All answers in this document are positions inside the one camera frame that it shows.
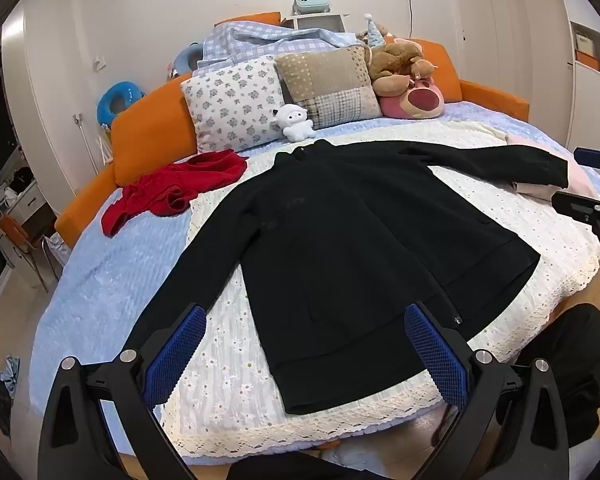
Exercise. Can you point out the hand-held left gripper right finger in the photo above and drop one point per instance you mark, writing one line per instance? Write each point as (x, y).
(437, 355)

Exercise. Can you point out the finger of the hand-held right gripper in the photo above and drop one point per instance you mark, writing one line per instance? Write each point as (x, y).
(596, 158)
(580, 205)

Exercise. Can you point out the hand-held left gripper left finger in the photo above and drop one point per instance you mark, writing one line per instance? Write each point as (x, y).
(176, 355)

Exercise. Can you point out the black jacket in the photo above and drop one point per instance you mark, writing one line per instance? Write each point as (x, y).
(340, 250)

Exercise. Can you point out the clothes heap on floor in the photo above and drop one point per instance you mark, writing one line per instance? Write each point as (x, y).
(5, 395)

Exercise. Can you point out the pale pink cloth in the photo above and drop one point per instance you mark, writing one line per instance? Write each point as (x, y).
(580, 180)

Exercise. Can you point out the white lace blanket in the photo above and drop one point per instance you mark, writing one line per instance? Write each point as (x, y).
(530, 240)

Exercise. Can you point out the light blue bed sheet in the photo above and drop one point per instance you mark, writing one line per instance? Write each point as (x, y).
(105, 270)

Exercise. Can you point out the person's black trousers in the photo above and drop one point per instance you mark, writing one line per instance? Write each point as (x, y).
(575, 360)

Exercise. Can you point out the red garment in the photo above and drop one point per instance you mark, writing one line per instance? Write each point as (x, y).
(180, 185)

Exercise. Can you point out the pink plush bear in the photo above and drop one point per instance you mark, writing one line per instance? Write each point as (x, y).
(420, 102)

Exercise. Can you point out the orange chair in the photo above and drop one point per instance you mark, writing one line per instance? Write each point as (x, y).
(15, 232)

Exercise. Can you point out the white metal rack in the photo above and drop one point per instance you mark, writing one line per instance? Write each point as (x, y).
(102, 149)

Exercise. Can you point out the brown plush bear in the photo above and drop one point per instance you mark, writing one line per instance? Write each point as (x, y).
(395, 65)

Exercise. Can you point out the blue party hat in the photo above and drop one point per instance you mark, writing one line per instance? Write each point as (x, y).
(375, 35)

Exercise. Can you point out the floral white pillow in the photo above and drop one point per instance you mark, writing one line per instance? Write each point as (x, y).
(230, 105)

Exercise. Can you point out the small white plush toy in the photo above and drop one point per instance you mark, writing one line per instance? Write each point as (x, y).
(295, 122)

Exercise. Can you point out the beige patchwork pillow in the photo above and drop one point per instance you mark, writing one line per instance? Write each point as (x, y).
(325, 85)

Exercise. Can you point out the blue round toy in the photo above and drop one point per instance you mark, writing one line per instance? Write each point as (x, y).
(185, 60)

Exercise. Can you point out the white box shelf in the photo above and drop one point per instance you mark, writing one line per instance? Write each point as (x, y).
(315, 22)

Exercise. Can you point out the blue checked quilt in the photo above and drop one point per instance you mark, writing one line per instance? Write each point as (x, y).
(250, 40)

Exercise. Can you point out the light blue projector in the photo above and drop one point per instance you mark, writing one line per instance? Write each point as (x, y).
(311, 2)

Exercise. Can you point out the white wall cabinet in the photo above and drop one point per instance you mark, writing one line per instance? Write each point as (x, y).
(592, 100)

